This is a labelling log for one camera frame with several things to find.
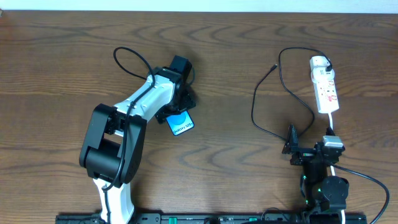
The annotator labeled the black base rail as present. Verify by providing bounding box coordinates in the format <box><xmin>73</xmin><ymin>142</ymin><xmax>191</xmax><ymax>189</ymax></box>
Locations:
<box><xmin>55</xmin><ymin>212</ymin><xmax>368</xmax><ymax>224</ymax></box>

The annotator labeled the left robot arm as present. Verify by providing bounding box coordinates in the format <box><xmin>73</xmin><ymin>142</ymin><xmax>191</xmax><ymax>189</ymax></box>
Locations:
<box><xmin>79</xmin><ymin>55</ymin><xmax>196</xmax><ymax>223</ymax></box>

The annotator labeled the white power strip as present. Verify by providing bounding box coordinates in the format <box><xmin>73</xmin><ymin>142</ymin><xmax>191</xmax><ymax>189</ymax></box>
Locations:
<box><xmin>310</xmin><ymin>56</ymin><xmax>339</xmax><ymax>114</ymax></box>

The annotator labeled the white power strip cord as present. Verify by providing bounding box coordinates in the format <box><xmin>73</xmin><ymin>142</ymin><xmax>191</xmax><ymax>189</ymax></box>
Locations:
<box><xmin>327</xmin><ymin>112</ymin><xmax>347</xmax><ymax>224</ymax></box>

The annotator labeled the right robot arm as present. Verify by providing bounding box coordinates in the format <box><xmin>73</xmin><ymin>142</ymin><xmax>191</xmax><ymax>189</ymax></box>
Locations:
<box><xmin>282</xmin><ymin>125</ymin><xmax>349</xmax><ymax>223</ymax></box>

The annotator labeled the black left camera cable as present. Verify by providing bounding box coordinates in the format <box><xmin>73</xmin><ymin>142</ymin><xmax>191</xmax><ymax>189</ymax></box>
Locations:
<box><xmin>101</xmin><ymin>46</ymin><xmax>196</xmax><ymax>224</ymax></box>

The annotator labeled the black right camera cable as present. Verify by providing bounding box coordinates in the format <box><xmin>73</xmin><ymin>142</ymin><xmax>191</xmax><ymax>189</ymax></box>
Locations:
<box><xmin>323</xmin><ymin>158</ymin><xmax>391</xmax><ymax>224</ymax></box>

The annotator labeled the black USB charging cable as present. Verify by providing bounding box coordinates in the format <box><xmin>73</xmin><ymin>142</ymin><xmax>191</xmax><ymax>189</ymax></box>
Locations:
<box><xmin>251</xmin><ymin>47</ymin><xmax>333</xmax><ymax>142</ymax></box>

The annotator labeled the black camera cable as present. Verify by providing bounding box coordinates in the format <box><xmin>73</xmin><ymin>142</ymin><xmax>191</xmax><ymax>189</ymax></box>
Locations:
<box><xmin>101</xmin><ymin>46</ymin><xmax>196</xmax><ymax>224</ymax></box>
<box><xmin>323</xmin><ymin>158</ymin><xmax>391</xmax><ymax>224</ymax></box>

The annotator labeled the white USB charger plug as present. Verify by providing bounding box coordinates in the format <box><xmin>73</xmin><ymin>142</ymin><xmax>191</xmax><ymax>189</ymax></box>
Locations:
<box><xmin>311</xmin><ymin>67</ymin><xmax>335</xmax><ymax>83</ymax></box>

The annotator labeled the blue Galaxy smartphone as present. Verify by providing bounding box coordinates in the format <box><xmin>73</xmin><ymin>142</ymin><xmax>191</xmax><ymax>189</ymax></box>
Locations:
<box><xmin>166</xmin><ymin>111</ymin><xmax>195</xmax><ymax>136</ymax></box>

